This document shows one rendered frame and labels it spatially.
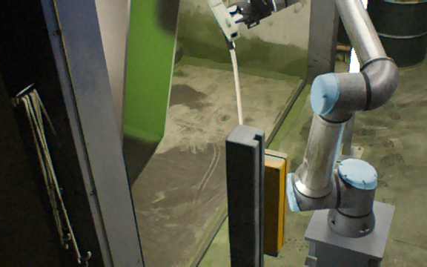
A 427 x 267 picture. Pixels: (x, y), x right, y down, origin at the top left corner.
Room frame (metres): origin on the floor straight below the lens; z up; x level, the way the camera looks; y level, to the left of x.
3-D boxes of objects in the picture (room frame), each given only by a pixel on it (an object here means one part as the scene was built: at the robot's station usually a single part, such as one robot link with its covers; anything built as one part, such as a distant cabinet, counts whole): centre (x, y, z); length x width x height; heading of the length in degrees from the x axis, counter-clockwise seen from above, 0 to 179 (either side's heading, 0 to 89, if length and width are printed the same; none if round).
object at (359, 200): (1.56, -0.53, 0.83); 0.17 x 0.15 x 0.18; 92
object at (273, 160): (0.86, -0.08, 1.42); 0.12 x 0.06 x 0.26; 64
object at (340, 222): (1.56, -0.54, 0.69); 0.19 x 0.19 x 0.10
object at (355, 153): (2.80, -0.86, 0.01); 0.20 x 0.20 x 0.01; 64
